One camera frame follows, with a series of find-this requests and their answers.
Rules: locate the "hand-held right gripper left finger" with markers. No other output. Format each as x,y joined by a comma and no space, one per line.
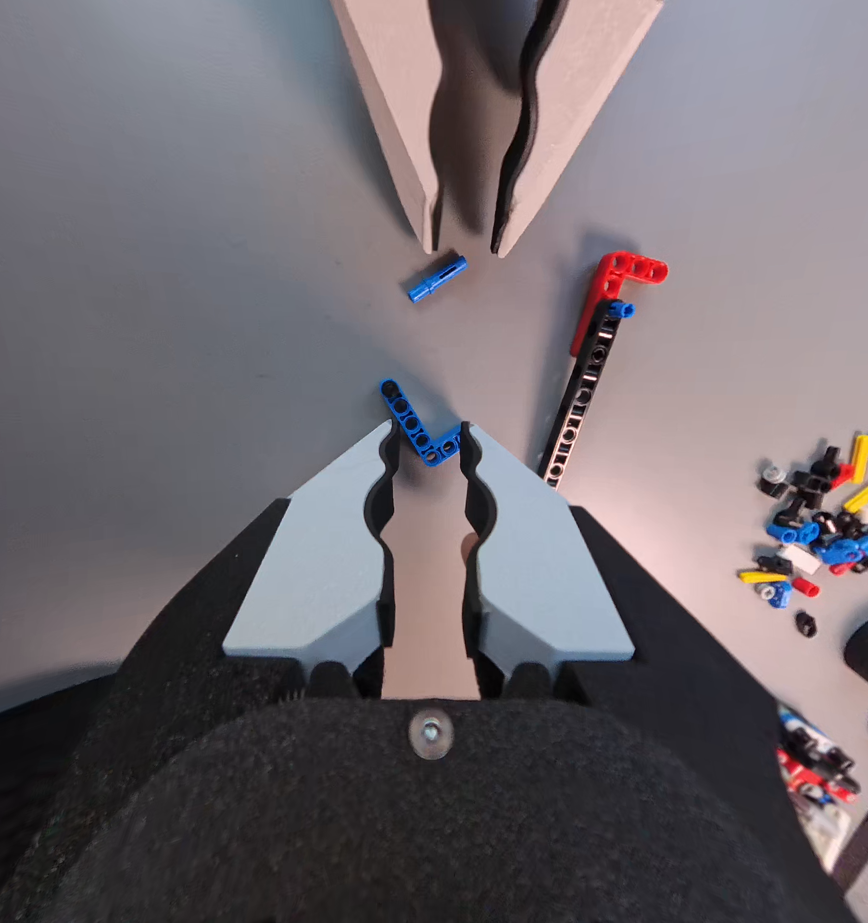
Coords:
311,577

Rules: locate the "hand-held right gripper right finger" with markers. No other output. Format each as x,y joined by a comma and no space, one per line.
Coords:
549,584

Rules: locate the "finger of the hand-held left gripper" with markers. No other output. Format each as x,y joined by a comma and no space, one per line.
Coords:
383,72
585,72

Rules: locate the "blue angled lego beam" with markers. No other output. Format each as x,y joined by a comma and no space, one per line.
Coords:
412,425

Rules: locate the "black and red lego assembly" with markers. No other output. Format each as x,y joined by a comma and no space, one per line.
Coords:
585,382

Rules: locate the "blue lego pin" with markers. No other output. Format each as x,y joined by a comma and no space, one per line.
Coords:
437,280

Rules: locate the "black lego connector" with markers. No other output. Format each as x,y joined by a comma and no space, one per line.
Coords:
806,624

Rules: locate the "pile of mixed lego pieces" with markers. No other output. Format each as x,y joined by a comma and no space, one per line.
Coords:
830,526

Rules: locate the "blue white lego race car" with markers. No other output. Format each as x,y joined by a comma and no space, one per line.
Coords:
816,771

